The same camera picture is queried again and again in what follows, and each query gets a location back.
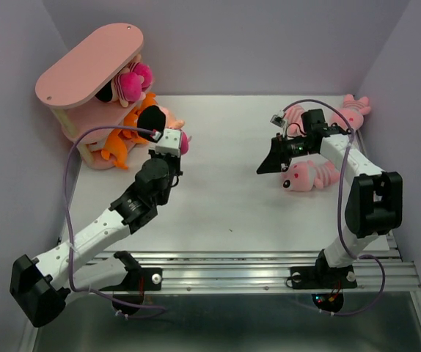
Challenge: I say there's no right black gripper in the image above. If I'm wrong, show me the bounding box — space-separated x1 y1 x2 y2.
256 132 316 174

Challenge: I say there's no doll plush edge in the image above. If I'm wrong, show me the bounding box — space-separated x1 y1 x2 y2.
136 105 192 157

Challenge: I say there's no orange shark plush back-facing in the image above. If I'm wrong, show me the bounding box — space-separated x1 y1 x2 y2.
100 128 129 170

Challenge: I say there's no orange shark plush mouth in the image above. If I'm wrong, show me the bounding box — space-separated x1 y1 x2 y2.
136 92 158 114

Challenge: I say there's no doll plush pink striped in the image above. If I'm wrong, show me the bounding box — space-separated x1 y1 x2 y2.
126 54 154 89

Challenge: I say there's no orange shark plush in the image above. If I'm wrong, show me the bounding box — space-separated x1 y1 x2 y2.
122 108 148 144

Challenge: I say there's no doll plush black hair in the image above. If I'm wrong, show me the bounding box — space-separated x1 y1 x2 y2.
95 72 145 108

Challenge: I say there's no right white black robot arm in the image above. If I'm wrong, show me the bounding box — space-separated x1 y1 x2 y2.
257 109 403 286

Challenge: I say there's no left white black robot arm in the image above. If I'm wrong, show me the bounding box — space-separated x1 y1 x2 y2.
10 147 183 328

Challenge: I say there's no pink three-tier wooden shelf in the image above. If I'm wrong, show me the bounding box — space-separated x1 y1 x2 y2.
35 23 144 169

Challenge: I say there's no pink axolotl plush front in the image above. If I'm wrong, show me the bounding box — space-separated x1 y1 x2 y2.
282 160 340 192

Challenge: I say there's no pink axolotl plush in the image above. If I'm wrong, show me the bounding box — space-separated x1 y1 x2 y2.
338 94 371 131
282 160 340 192

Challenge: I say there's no pink striped plush middle back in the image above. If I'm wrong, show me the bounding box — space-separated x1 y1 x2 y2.
284 105 304 137

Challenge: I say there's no pink axolotl plush far right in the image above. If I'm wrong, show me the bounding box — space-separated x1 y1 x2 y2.
338 94 371 131

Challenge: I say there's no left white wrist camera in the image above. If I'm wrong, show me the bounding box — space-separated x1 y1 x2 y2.
155 128 182 157

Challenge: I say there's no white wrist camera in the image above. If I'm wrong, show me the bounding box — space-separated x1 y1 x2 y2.
155 128 182 157
270 111 285 128

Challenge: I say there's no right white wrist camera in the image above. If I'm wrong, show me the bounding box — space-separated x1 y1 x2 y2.
270 111 285 128

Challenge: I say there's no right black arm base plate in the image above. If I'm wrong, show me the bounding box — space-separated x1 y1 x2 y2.
285 265 357 290

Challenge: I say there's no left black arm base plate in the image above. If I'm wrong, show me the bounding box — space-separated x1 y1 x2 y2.
98 251 163 292

